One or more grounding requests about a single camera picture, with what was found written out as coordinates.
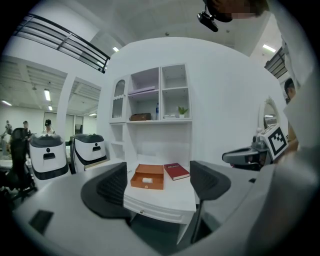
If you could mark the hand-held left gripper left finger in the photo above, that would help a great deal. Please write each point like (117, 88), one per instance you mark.
(110, 185)

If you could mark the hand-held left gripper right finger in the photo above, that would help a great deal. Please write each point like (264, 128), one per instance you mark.
(206, 182)

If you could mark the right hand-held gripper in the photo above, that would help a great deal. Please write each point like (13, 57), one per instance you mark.
(262, 150)

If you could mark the orange cardboard box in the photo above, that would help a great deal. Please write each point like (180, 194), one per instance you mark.
(140, 183)

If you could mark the small white item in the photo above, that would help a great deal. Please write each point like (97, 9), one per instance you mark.
(147, 180)

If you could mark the person's right forearm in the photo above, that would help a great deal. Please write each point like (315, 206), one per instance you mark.
(293, 138)

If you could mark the red hardcover book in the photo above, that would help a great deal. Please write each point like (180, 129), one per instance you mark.
(176, 171)

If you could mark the white framed oval mirror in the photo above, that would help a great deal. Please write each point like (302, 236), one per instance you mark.
(270, 115)

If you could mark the white and black machine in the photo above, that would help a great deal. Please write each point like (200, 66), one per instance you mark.
(90, 151)
(48, 156)

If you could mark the white desk with drawer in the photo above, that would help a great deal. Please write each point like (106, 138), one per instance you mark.
(160, 212)

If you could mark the white shelf cabinet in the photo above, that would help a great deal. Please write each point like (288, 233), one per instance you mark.
(150, 135)

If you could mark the small potted green plant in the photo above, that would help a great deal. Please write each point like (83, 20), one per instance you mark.
(182, 112)

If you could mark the brown leather bag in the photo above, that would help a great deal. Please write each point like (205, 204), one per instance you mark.
(140, 117)

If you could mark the folded white cloth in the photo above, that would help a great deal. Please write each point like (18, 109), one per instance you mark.
(170, 116)

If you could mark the blue bottle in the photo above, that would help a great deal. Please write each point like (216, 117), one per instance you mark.
(157, 111)

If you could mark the ceiling light panel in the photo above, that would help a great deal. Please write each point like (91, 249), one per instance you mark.
(269, 48)
(47, 94)
(115, 49)

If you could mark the person's white shirt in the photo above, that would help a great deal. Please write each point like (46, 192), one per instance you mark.
(301, 55)

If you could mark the black metal railing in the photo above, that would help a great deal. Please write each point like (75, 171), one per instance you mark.
(65, 42)

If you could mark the black head-mounted camera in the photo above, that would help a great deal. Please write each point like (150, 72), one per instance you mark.
(208, 22)

